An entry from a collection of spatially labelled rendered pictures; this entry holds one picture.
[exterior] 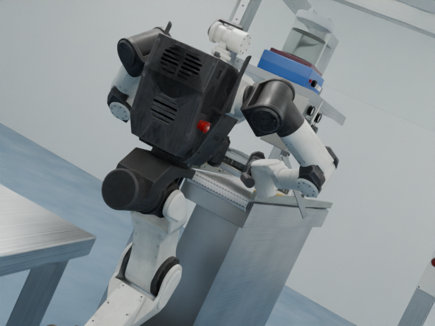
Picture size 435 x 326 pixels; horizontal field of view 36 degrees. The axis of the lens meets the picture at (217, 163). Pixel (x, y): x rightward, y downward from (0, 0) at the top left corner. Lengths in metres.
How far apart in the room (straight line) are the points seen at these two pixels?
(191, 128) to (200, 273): 0.93
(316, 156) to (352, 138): 3.83
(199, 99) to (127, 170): 0.27
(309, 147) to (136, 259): 0.68
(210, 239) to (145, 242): 0.50
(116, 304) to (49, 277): 1.10
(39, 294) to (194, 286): 1.52
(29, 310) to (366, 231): 4.70
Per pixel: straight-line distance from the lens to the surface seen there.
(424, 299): 2.19
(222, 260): 2.55
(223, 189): 2.42
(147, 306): 2.20
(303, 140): 1.89
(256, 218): 2.51
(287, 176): 2.09
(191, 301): 2.61
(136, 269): 2.19
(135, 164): 1.86
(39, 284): 1.12
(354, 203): 5.69
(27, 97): 7.32
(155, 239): 2.08
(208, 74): 1.76
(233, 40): 1.95
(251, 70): 2.42
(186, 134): 1.79
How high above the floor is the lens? 1.17
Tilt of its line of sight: 5 degrees down
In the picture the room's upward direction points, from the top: 25 degrees clockwise
